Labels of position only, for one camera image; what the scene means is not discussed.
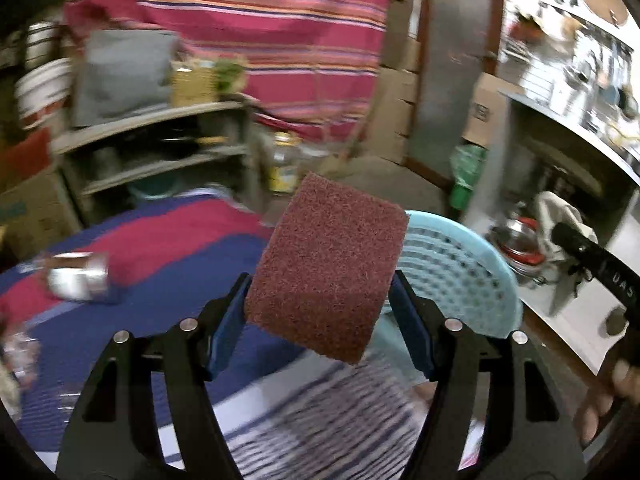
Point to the clear plastic wrapper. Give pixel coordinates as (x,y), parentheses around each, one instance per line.
(20,360)

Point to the black frying pan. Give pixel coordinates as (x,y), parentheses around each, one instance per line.
(190,144)

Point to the checked red blue bedsheet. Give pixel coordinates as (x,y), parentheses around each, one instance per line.
(150,240)

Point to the grey door with brown frame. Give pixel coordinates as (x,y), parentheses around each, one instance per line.
(455,60)

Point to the white plastic bucket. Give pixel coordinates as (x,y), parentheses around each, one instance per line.
(42,92)

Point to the green plastic bag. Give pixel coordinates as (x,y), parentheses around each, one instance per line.
(467,175)

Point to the steel cooking pot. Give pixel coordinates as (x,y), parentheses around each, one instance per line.
(42,42)

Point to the green leafy vegetables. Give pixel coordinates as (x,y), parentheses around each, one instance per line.
(231,75)

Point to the stacked flat cardboard boxes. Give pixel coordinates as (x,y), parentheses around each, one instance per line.
(397,100)

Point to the printed cardboard box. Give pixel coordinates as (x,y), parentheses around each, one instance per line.
(492,110)

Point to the small wooden shelf table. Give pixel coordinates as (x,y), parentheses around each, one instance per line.
(150,120)

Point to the stacked steel bowls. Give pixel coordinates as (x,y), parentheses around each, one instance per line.
(520,245)

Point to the red plastic basin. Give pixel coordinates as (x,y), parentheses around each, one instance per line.
(25,155)

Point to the cardboard utensil box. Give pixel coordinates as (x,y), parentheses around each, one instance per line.
(192,85)

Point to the person's right hand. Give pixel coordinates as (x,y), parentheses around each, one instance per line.
(605,405)

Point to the white cloth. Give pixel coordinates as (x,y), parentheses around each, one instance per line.
(555,215)

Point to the light blue plastic basket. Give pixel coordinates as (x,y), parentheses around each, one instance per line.
(450,280)

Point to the yellow-label oil bottle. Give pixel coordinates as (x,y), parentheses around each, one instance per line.
(284,165)

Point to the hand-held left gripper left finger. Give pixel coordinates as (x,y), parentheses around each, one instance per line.
(227,332)

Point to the striped red hanging cloth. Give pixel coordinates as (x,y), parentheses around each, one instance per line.
(250,35)

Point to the steel cup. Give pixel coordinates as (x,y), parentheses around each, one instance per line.
(80,277)

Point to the maroon scouring pad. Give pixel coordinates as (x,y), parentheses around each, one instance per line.
(325,270)

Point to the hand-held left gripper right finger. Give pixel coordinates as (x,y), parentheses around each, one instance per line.
(412,327)

